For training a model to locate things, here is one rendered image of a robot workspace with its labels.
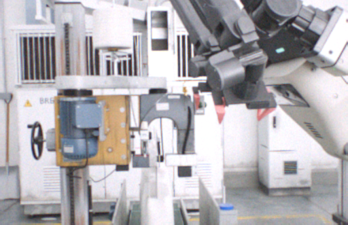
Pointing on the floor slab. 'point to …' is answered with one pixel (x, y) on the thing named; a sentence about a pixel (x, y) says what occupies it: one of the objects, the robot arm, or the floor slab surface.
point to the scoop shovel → (7, 181)
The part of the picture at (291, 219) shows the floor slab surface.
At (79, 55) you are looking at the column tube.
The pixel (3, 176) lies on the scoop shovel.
